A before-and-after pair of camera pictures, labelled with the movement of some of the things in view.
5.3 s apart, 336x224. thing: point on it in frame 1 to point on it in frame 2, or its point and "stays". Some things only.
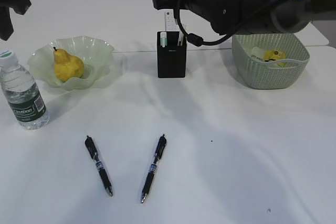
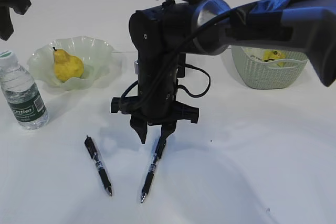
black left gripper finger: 7,28 stays
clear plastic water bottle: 21,94 stays
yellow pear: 66,66 stays
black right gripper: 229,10 to 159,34
